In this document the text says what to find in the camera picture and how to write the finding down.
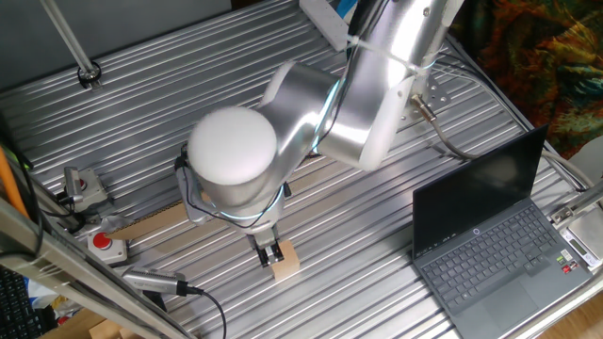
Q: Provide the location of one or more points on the metal corner bracket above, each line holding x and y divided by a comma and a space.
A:
567, 212

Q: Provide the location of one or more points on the brown cardboard box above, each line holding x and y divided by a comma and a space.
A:
85, 327

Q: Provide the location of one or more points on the aluminium frame bar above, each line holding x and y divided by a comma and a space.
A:
70, 278

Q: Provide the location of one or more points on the blue and white device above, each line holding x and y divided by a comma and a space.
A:
346, 5

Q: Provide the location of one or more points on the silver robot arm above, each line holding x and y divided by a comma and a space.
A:
358, 108

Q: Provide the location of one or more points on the orange pole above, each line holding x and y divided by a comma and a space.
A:
10, 183

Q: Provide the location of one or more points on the grey box tall red button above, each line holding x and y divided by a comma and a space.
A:
106, 245

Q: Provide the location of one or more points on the grey box flat red button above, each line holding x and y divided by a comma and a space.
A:
94, 188

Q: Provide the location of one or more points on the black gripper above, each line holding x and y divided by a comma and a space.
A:
264, 237

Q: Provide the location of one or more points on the colourful patterned cloth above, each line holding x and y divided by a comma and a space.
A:
532, 56

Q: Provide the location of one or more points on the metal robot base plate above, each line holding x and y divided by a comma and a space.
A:
435, 92

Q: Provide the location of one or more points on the brown cardboard board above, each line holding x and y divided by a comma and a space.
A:
151, 221

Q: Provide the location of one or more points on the silver pole with base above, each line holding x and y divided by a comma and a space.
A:
70, 42

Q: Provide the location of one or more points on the small silver camera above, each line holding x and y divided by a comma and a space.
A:
73, 184

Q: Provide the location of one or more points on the white power strip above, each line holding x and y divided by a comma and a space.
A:
325, 21

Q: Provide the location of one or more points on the wooden cube block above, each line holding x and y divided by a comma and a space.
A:
287, 266

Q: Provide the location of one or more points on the silver digital scale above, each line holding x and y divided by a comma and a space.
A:
586, 235

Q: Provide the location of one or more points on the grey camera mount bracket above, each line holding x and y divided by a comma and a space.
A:
193, 212

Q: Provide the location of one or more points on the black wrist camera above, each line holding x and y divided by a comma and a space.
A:
180, 160

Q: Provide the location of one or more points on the black keyboard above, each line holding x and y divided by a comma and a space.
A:
19, 311

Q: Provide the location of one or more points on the dark grey laptop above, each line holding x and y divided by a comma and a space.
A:
485, 245

